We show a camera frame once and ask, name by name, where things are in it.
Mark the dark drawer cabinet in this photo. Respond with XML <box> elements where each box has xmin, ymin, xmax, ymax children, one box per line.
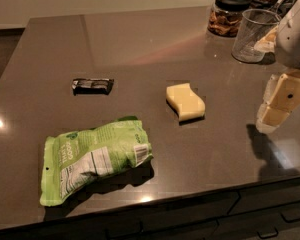
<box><xmin>0</xmin><ymin>177</ymin><xmax>300</xmax><ymax>240</ymax></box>

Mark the glass jar with black lid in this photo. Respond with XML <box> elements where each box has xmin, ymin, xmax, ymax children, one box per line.
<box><xmin>207</xmin><ymin>0</ymin><xmax>252</xmax><ymax>37</ymax></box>

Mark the dark chocolate rxbar wrapper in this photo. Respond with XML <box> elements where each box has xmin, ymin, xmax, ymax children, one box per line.
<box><xmin>72</xmin><ymin>78</ymin><xmax>114</xmax><ymax>95</ymax></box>

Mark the green snack bag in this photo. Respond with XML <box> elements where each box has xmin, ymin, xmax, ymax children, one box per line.
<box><xmin>40</xmin><ymin>116</ymin><xmax>153</xmax><ymax>207</ymax></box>

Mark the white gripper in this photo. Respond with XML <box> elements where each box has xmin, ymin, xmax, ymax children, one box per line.
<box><xmin>256</xmin><ymin>0</ymin><xmax>300</xmax><ymax>134</ymax></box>

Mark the yellow sponge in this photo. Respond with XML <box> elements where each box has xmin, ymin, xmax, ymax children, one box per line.
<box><xmin>166</xmin><ymin>83</ymin><xmax>205</xmax><ymax>122</ymax></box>

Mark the clear plastic measuring cup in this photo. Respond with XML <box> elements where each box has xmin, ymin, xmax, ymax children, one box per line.
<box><xmin>232</xmin><ymin>9</ymin><xmax>281</xmax><ymax>63</ymax></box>

